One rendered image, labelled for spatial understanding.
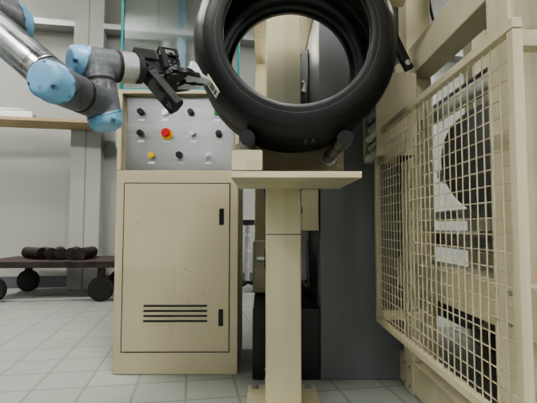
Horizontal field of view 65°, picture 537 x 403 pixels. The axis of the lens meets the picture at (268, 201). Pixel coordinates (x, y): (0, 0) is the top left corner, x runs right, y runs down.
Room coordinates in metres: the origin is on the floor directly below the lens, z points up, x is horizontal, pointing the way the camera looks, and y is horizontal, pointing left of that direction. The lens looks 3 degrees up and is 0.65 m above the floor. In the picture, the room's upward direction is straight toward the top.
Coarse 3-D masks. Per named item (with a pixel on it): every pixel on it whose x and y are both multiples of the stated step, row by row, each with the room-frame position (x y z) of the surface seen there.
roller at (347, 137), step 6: (342, 132) 1.19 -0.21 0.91; (348, 132) 1.19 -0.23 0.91; (336, 138) 1.21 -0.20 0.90; (342, 138) 1.19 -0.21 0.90; (348, 138) 1.19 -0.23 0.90; (330, 144) 1.35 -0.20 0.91; (336, 144) 1.23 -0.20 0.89; (342, 144) 1.19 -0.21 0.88; (348, 144) 1.19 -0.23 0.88; (330, 150) 1.34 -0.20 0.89; (336, 150) 1.28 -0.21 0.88; (342, 150) 1.27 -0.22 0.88; (324, 156) 1.46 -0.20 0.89; (330, 156) 1.39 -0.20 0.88; (336, 156) 1.38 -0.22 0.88; (330, 162) 1.53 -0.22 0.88
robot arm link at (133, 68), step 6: (126, 54) 0.97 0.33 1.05; (132, 54) 0.98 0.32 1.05; (126, 60) 0.96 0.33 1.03; (132, 60) 0.97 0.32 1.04; (138, 60) 0.98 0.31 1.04; (126, 66) 0.97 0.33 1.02; (132, 66) 0.97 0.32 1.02; (138, 66) 0.98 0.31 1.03; (126, 72) 0.97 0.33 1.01; (132, 72) 0.98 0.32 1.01; (138, 72) 0.99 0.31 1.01; (126, 78) 0.98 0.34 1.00; (132, 78) 0.99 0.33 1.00; (138, 78) 1.01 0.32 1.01
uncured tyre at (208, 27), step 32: (224, 0) 1.14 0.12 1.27; (256, 0) 1.41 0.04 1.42; (288, 0) 1.43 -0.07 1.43; (320, 0) 1.42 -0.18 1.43; (352, 0) 1.35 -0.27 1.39; (384, 0) 1.16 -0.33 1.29; (224, 32) 1.42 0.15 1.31; (352, 32) 1.43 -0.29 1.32; (384, 32) 1.15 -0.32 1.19; (224, 64) 1.14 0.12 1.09; (352, 64) 1.44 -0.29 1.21; (384, 64) 1.16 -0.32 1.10; (224, 96) 1.16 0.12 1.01; (256, 96) 1.14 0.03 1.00; (352, 96) 1.15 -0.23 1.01; (256, 128) 1.18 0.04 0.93; (288, 128) 1.17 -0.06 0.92; (320, 128) 1.17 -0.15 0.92; (352, 128) 1.30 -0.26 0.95
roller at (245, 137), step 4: (244, 132) 1.18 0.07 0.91; (248, 132) 1.18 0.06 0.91; (252, 132) 1.19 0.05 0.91; (240, 136) 1.19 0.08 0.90; (244, 136) 1.18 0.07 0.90; (248, 136) 1.18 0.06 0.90; (252, 136) 1.18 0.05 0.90; (240, 140) 1.19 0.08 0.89; (244, 140) 1.18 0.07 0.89; (248, 140) 1.18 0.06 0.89; (252, 140) 1.18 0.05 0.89; (244, 144) 1.19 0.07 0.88; (248, 144) 1.19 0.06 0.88; (252, 144) 1.20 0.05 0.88; (244, 148) 1.25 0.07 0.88; (248, 148) 1.23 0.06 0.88; (252, 148) 1.25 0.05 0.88; (256, 148) 1.36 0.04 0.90
